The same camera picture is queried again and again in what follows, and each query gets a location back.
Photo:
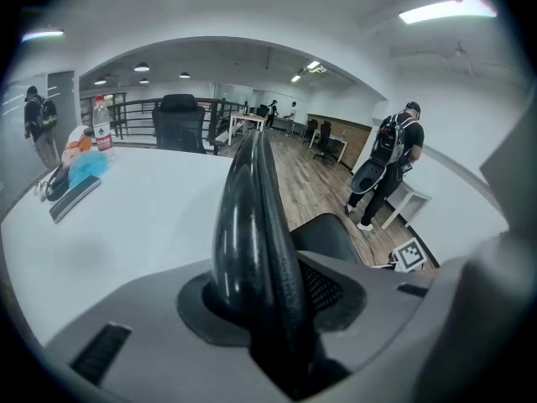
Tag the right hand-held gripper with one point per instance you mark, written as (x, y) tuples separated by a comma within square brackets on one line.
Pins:
[(413, 256)]

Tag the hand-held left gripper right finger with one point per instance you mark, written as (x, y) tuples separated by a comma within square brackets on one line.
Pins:
[(285, 275)]

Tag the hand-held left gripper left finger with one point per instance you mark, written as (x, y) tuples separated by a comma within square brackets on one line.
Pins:
[(239, 225)]

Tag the black folding chair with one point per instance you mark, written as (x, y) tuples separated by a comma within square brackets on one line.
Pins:
[(327, 237)]

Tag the black mesh office chair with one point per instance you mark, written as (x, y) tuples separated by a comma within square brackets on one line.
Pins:
[(178, 128)]

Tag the black round object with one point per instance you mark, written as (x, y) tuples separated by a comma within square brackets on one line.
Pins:
[(367, 179)]

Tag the white square table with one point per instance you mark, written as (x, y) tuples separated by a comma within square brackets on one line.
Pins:
[(147, 216)]

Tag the small desk with white legs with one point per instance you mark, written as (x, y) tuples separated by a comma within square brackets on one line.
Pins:
[(247, 120)]

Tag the long white desk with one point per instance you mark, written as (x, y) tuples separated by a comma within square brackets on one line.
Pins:
[(340, 143)]

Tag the black metal railing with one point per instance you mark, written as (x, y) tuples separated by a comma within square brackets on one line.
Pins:
[(134, 116)]

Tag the ceiling panel light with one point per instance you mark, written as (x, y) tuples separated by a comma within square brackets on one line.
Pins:
[(313, 64), (295, 78)]

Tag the blue cloth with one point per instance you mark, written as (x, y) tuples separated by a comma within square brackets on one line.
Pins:
[(88, 168)]

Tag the clear water bottle red label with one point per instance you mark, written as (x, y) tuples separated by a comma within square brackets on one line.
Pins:
[(102, 132)]

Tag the dark flat phone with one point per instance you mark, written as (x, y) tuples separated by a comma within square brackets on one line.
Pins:
[(75, 197)]

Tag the orange and white tissue pack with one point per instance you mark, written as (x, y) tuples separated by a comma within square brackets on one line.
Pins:
[(75, 143)]

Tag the black headphones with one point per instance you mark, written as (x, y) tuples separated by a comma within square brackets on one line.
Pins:
[(56, 185)]

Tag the long ceiling light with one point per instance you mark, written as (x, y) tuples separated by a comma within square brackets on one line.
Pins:
[(42, 35), (444, 10)]

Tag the white table frame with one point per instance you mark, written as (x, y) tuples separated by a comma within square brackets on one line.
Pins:
[(409, 195)]

